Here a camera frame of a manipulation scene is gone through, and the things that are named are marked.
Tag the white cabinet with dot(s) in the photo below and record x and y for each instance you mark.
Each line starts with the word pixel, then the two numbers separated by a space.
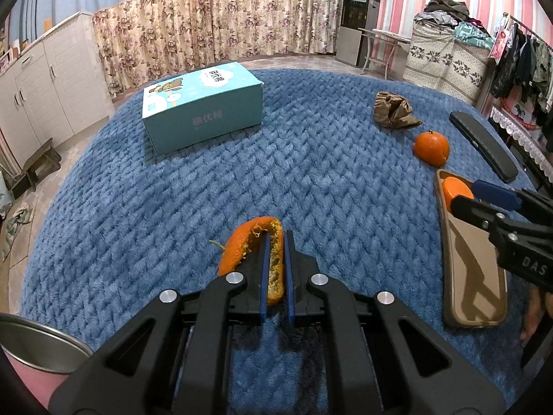
pixel 56 86

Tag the small wooden stool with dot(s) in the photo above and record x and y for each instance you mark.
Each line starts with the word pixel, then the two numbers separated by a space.
pixel 36 162

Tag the orange mandarin piece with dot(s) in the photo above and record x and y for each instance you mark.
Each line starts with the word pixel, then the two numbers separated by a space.
pixel 456 188

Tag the pile of colourful boxes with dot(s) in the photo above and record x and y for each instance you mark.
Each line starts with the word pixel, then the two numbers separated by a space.
pixel 11 56

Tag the curved orange peel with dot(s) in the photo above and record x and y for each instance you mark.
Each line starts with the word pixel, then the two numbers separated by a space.
pixel 235 250

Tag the patterned furniture cover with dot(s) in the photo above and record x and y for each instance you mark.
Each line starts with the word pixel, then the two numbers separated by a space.
pixel 445 60

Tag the whole mandarin orange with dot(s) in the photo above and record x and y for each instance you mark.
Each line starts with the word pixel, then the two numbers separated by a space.
pixel 430 147

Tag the green floor cloth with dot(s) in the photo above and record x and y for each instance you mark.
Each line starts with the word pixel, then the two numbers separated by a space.
pixel 15 224

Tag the pile of clothes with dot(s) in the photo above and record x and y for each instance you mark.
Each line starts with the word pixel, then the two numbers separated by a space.
pixel 449 15

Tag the metal bowl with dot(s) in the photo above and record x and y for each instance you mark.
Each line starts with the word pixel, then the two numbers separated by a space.
pixel 39 346

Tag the crumpled brown paper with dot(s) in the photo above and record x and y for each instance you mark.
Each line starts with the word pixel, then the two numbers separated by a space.
pixel 395 110

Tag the grey water dispenser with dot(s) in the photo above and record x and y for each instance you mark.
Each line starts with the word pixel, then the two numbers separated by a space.
pixel 356 30

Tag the light blue tissue box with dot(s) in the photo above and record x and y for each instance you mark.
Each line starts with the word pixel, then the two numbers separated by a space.
pixel 203 112

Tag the lace tablecloth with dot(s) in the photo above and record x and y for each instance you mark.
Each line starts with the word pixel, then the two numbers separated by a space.
pixel 525 134

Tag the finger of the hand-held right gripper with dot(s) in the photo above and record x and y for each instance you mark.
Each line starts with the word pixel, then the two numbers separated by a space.
pixel 497 192
pixel 471 209

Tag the row of hanging clothes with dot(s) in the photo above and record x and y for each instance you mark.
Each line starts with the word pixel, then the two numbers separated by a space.
pixel 525 69

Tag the floral curtain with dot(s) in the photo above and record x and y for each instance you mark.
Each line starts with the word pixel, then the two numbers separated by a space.
pixel 216 30

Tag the person's right hand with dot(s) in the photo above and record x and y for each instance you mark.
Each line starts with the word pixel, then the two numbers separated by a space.
pixel 532 313

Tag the metal clothes rack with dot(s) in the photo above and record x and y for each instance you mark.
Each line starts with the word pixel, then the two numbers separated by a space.
pixel 529 30

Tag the black oblong case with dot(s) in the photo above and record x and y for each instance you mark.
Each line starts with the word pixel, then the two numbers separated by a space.
pixel 484 142

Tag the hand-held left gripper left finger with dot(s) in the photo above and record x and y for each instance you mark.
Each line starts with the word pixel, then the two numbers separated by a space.
pixel 264 276

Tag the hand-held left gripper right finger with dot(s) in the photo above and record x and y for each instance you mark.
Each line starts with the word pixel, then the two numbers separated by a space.
pixel 289 276

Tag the small metal table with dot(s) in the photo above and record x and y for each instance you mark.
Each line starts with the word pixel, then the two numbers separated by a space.
pixel 384 36

